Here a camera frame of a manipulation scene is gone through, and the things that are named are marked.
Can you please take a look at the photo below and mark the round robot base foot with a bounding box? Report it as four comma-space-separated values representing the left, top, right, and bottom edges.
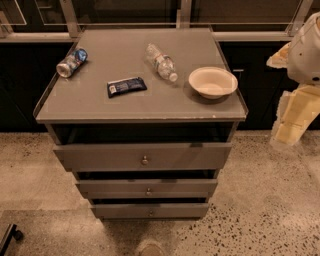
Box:
136, 242, 165, 256

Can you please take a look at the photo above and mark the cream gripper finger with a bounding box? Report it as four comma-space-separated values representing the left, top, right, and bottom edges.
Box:
266, 43, 290, 69

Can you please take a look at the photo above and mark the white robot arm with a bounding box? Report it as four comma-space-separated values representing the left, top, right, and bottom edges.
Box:
266, 12, 320, 146

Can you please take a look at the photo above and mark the silver blue soda can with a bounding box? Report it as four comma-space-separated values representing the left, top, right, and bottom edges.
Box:
56, 48, 88, 78

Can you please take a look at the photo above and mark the grey bottom drawer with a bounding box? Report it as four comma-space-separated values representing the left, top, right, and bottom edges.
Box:
92, 203, 209, 219

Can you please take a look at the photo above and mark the grey drawer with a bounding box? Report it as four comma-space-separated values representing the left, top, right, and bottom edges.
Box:
76, 179, 217, 199
92, 203, 209, 219
54, 143, 231, 172

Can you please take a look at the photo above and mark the grey drawer cabinet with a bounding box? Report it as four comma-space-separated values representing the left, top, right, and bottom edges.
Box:
34, 28, 248, 209

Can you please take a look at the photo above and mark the metal railing frame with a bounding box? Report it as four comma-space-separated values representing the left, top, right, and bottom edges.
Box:
0, 0, 320, 42

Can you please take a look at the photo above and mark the clear plastic water bottle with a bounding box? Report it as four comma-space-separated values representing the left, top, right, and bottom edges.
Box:
145, 43, 178, 82

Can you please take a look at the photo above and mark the grey top drawer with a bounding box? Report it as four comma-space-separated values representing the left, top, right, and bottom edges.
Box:
54, 143, 231, 172

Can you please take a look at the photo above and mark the black caster base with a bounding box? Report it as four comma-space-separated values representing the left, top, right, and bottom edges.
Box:
0, 224, 24, 256

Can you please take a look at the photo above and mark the dark blue snack packet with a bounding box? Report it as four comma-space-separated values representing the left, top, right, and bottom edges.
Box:
107, 77, 147, 98

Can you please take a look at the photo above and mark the white paper bowl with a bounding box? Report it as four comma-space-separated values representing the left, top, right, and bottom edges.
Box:
188, 67, 238, 99

